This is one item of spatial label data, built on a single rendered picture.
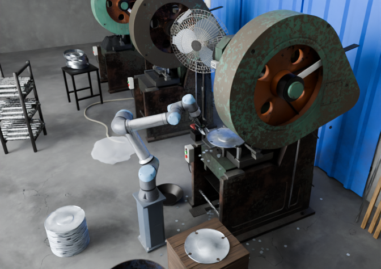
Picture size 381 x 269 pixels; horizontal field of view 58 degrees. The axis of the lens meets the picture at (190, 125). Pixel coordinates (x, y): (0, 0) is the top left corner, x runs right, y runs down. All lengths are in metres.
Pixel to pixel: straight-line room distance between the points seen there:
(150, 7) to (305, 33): 1.81
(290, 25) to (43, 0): 7.15
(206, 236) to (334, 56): 1.40
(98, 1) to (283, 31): 3.52
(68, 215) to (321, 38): 2.16
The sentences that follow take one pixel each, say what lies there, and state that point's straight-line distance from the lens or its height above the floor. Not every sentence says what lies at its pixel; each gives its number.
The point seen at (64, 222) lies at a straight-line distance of 2.82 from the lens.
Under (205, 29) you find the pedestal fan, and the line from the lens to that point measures 3.01.
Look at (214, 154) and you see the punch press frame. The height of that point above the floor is 0.65.
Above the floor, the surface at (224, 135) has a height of 0.79.
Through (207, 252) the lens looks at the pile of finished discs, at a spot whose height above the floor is 0.36.
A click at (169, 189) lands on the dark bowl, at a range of 3.30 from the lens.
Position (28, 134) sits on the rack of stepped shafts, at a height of 0.20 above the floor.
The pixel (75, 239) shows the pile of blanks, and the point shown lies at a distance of 2.82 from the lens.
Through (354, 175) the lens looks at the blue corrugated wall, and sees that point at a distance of 3.51.
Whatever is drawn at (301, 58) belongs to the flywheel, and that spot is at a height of 1.46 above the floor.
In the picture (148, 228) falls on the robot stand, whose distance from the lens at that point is 2.66.
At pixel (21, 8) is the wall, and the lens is 8.60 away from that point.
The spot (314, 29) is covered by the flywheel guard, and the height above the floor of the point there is 1.65.
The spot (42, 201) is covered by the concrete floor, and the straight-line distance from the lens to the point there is 3.50.
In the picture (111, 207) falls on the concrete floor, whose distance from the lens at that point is 3.23.
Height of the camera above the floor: 2.07
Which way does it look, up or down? 28 degrees down
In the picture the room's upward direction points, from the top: 1 degrees counter-clockwise
